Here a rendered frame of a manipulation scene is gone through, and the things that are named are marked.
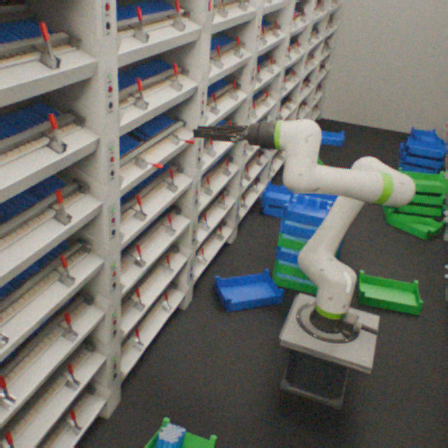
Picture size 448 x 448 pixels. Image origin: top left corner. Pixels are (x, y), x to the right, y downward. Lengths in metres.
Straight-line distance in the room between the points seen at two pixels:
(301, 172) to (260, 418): 0.99
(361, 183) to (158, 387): 1.13
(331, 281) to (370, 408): 0.58
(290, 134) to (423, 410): 1.28
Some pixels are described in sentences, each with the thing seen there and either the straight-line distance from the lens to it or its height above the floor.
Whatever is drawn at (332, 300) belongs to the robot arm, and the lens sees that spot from 2.02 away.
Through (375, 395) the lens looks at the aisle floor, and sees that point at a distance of 2.37.
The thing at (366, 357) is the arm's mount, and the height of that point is 0.31.
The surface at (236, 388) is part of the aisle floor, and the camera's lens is 2.24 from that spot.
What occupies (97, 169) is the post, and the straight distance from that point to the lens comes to 1.53.
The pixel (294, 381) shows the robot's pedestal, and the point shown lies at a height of 0.06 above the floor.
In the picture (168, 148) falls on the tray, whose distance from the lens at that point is 1.95.
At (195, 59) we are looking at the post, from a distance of 2.07.
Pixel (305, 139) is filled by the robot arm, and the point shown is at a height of 1.08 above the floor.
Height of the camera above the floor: 1.61
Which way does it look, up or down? 29 degrees down
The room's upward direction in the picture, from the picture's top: 6 degrees clockwise
